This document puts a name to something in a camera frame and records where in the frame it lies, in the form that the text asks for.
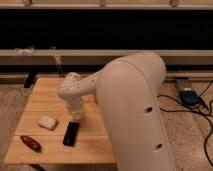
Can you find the wooden table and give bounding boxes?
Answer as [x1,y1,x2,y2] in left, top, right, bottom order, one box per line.
[4,77,115,164]

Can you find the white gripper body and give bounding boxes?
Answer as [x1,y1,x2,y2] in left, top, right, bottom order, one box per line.
[67,98,83,121]

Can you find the black cable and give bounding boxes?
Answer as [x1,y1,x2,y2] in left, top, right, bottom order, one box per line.
[157,79,213,168]

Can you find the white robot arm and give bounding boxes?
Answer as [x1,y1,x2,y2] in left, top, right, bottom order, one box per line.
[58,51,176,171]

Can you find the black phone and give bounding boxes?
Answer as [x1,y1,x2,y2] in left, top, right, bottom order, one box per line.
[63,122,79,146]

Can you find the blue power adapter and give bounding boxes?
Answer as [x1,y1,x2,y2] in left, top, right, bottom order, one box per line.
[179,89,200,106]

